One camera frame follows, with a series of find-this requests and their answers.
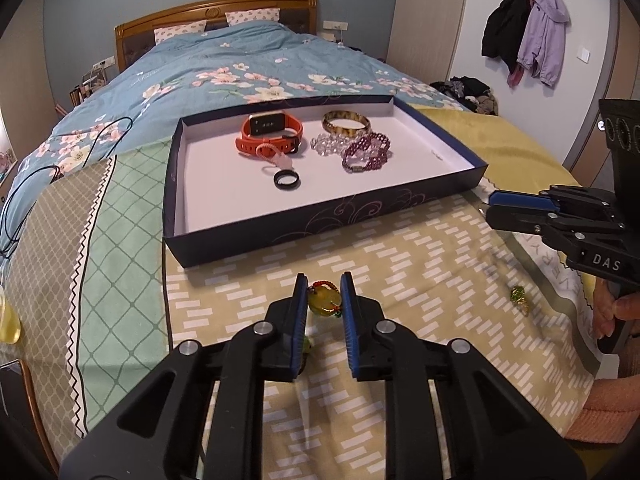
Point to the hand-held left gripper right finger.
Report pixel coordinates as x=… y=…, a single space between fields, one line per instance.
x=350 y=320

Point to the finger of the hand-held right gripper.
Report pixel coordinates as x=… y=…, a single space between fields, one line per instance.
x=520 y=200
x=515 y=221

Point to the black jacket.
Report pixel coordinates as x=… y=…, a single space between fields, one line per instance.
x=502 y=30

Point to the yellow amber pendant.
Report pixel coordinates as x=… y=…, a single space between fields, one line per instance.
x=322 y=302

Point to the person's right hand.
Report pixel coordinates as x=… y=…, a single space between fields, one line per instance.
x=602 y=310

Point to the dark wooden furniture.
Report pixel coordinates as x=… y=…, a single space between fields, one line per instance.
x=20 y=400

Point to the person's right forearm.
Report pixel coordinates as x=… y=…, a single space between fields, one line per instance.
x=610 y=410

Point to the orange smartwatch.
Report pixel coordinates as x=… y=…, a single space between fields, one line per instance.
x=242 y=136

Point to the white floral pillow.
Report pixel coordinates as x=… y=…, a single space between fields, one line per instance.
x=180 y=32
x=252 y=16

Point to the wooden headboard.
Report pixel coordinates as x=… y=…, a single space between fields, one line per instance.
x=210 y=5

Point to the beige wardrobe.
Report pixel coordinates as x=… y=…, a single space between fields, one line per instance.
x=430 y=15
x=25 y=70

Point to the blue floral quilt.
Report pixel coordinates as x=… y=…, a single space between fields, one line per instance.
x=200 y=55

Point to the yellow translucent object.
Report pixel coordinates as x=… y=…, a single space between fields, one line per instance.
x=10 y=320

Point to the pink floral object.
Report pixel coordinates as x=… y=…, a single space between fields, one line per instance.
x=7 y=165

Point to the yellow blanket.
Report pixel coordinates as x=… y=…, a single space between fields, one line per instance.
x=500 y=145

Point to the bedside clutter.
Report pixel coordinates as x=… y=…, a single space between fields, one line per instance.
x=89 y=85

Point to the white wall switch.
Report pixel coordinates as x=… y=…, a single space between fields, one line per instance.
x=585 y=53

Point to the dark blue box tray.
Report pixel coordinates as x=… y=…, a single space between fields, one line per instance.
x=225 y=200

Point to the purple jacket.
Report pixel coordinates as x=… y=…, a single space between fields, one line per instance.
x=545 y=35

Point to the white wall socket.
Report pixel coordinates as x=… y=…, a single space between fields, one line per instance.
x=104 y=63
x=335 y=25

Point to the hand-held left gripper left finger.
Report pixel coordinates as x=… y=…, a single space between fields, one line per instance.
x=300 y=305

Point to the pile of dark clothes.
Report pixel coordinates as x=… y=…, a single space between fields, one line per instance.
x=467 y=92

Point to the olive patterned blanket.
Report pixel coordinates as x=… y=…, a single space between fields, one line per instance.
x=425 y=285

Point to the tortoiseshell bangle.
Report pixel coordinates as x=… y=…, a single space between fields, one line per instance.
x=345 y=132

